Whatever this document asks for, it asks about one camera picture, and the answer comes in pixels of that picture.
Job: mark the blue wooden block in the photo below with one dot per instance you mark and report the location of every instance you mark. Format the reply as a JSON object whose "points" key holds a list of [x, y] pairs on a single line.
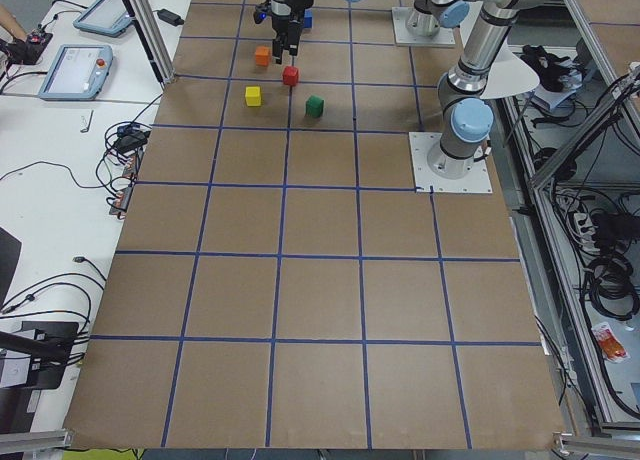
{"points": [[308, 19]]}

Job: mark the black power adapter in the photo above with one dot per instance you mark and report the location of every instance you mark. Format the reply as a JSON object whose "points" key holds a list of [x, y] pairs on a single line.
{"points": [[170, 17]]}

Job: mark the red wooden block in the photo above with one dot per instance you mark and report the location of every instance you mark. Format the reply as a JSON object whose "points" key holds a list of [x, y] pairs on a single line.
{"points": [[290, 76]]}

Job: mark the far blue teach pendant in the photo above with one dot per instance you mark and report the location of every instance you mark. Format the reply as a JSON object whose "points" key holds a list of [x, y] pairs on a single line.
{"points": [[104, 17]]}

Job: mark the near blue teach pendant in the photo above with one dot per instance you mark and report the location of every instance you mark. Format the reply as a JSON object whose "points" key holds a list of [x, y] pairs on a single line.
{"points": [[78, 73]]}

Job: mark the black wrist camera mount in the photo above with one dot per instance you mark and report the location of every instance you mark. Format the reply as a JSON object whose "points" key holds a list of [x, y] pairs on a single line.
{"points": [[261, 12]]}

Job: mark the green wooden block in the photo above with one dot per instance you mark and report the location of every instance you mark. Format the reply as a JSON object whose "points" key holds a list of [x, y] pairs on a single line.
{"points": [[314, 106]]}

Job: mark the blue teach pendant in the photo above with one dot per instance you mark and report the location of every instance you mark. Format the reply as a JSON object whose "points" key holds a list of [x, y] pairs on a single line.
{"points": [[104, 17], [78, 73]]}

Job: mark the orange wooden block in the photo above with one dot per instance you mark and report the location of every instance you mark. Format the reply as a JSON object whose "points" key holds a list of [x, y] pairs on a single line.
{"points": [[262, 56]]}

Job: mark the white power strip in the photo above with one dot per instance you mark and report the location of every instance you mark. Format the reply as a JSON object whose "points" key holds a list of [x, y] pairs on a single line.
{"points": [[582, 227]]}

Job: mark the yellow wooden block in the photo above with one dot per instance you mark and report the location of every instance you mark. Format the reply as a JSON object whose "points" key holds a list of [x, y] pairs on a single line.
{"points": [[253, 96]]}

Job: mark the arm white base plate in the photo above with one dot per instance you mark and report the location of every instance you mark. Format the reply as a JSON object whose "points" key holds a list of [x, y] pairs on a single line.
{"points": [[435, 172], [413, 28]]}

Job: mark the black monitor stand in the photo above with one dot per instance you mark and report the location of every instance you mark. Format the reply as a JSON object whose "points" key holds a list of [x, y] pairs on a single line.
{"points": [[36, 356]]}

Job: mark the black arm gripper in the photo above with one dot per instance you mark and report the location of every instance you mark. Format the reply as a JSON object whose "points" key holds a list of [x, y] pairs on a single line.
{"points": [[283, 26]]}

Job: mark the aluminium frame post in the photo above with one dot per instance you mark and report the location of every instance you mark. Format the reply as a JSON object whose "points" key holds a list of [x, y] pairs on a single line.
{"points": [[141, 13]]}

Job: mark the red snack packet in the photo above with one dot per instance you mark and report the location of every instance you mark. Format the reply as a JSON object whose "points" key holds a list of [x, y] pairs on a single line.
{"points": [[612, 349]]}

